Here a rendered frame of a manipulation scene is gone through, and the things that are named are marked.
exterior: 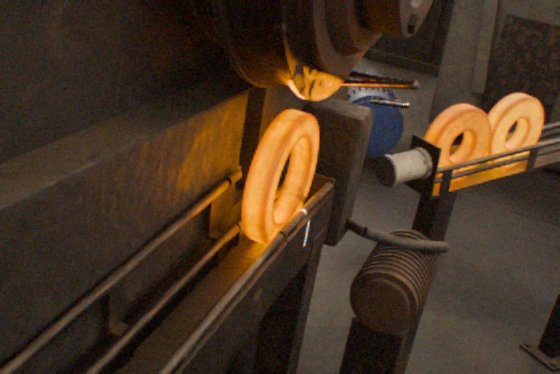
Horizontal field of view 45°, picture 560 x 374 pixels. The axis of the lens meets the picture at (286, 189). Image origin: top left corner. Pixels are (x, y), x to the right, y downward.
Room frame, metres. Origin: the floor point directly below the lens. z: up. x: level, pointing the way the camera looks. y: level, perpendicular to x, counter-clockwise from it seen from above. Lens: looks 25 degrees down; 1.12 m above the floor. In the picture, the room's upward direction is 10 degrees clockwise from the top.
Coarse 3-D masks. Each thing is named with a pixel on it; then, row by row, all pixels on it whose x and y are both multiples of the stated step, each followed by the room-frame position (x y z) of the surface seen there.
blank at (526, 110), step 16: (512, 96) 1.34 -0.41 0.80; (528, 96) 1.35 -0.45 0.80; (496, 112) 1.31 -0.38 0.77; (512, 112) 1.31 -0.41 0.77; (528, 112) 1.34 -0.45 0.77; (496, 128) 1.29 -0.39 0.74; (528, 128) 1.36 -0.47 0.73; (496, 144) 1.30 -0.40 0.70; (512, 144) 1.35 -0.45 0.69; (528, 144) 1.36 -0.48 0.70; (496, 160) 1.31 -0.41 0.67
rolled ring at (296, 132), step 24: (288, 120) 0.82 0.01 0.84; (312, 120) 0.87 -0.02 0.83; (264, 144) 0.78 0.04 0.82; (288, 144) 0.79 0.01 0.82; (312, 144) 0.89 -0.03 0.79; (264, 168) 0.76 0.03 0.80; (288, 168) 0.91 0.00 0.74; (312, 168) 0.91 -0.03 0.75; (264, 192) 0.75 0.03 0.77; (288, 192) 0.89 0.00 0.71; (264, 216) 0.75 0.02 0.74; (288, 216) 0.85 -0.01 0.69; (264, 240) 0.77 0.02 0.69
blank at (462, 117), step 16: (448, 112) 1.23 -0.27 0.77; (464, 112) 1.23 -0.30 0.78; (480, 112) 1.25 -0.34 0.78; (432, 128) 1.22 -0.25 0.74; (448, 128) 1.21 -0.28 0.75; (464, 128) 1.24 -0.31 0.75; (480, 128) 1.26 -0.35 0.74; (448, 144) 1.22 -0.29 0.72; (464, 144) 1.28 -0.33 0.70; (480, 144) 1.27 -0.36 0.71; (448, 160) 1.22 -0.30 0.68; (464, 160) 1.25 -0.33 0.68
